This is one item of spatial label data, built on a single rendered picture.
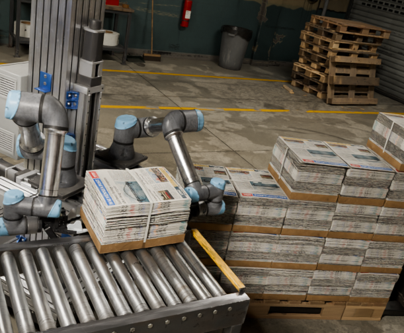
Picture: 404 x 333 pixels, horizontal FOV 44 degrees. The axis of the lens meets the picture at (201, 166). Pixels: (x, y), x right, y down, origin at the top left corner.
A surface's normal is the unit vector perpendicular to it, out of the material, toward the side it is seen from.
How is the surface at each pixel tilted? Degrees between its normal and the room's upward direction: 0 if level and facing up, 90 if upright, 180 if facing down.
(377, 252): 90
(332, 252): 90
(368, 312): 90
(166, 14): 90
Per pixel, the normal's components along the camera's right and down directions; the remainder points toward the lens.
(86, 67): -0.46, 0.28
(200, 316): 0.46, 0.44
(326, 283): 0.18, 0.42
